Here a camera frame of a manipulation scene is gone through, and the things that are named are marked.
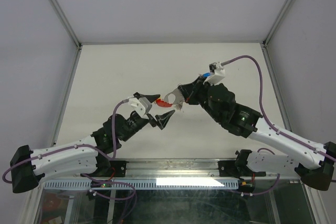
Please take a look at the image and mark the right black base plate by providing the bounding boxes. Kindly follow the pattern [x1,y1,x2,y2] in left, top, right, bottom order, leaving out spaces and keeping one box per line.
[217,160,266,179]

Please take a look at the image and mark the white slotted cable duct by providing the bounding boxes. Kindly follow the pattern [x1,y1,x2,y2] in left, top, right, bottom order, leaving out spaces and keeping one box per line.
[44,177,239,190]

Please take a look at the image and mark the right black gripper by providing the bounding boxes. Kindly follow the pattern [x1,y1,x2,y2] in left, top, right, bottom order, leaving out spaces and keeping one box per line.
[178,76,222,123]

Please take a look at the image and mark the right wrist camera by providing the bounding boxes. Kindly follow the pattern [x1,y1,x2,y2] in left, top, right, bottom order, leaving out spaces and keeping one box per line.
[205,62,225,85]

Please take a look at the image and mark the aluminium mounting rail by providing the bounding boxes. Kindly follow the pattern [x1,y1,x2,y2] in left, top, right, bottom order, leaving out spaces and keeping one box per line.
[78,157,314,180]

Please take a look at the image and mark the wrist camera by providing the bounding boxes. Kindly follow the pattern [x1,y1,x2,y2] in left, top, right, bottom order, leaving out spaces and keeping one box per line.
[127,97,152,119]
[205,62,225,85]

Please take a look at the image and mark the blue tag key far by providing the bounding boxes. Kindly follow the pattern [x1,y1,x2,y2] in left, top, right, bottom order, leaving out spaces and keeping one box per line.
[203,72,211,77]

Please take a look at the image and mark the red handle keyring holder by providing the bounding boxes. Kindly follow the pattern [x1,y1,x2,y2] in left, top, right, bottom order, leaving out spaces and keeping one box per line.
[155,88,184,110]

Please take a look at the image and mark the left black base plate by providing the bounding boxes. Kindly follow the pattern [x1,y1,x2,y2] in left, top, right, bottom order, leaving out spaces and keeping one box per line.
[87,160,128,178]

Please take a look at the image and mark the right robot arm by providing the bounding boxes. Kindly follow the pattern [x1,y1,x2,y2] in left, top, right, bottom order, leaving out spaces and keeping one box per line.
[178,76,335,191]

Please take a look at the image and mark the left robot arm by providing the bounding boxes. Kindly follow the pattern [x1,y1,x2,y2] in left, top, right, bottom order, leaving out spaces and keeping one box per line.
[2,93,175,194]

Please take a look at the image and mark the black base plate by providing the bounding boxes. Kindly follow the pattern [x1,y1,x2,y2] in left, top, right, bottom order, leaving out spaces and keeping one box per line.
[87,160,128,178]
[217,160,266,179]

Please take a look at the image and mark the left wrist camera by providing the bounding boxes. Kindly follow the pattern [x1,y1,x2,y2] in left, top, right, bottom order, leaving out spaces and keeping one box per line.
[127,97,152,119]

